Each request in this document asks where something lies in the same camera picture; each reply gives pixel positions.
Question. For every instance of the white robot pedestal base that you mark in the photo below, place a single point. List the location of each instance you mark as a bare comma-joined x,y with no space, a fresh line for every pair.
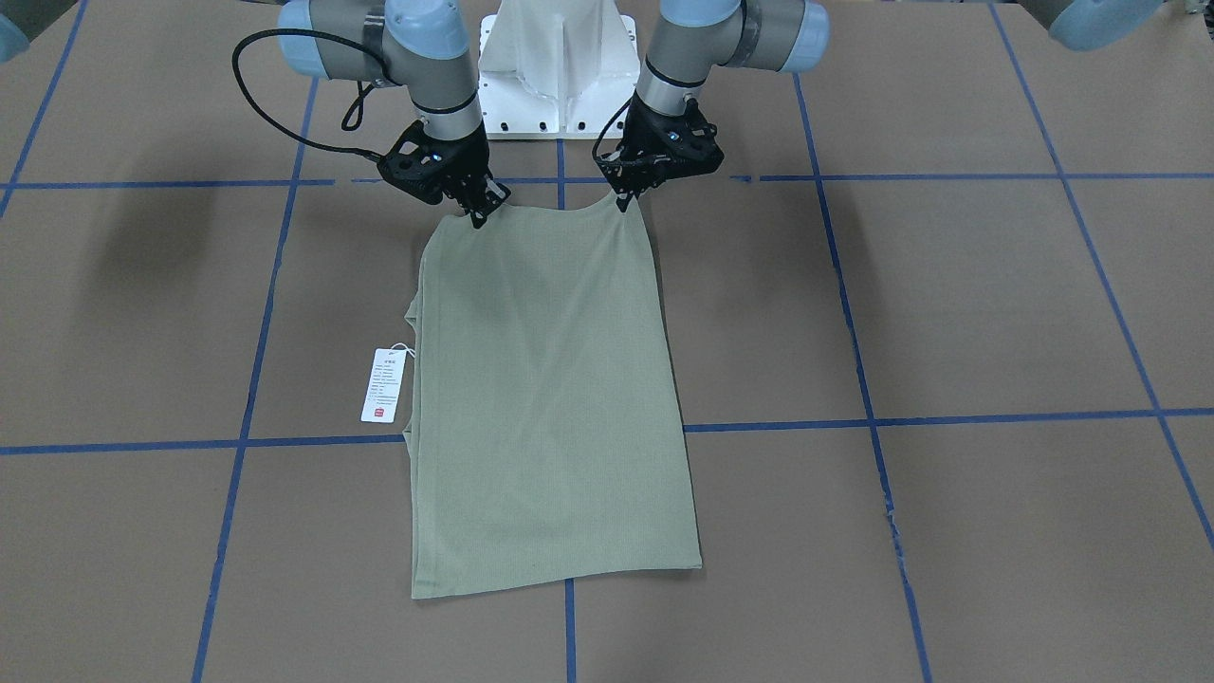
556,69

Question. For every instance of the olive green long-sleeve shirt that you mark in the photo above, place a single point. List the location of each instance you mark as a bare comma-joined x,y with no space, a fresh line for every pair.
546,439

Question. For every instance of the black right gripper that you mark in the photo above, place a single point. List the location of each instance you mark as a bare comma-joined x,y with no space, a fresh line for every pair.
466,164

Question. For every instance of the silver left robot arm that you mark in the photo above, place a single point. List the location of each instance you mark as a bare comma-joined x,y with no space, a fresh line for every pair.
692,37

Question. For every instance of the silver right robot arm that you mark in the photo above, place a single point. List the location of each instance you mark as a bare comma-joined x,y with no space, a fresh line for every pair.
423,46

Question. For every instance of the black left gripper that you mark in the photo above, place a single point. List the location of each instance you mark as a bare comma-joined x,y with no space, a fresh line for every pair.
649,126

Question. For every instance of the white paper hang tag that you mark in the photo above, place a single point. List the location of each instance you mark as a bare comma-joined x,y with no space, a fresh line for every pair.
383,388

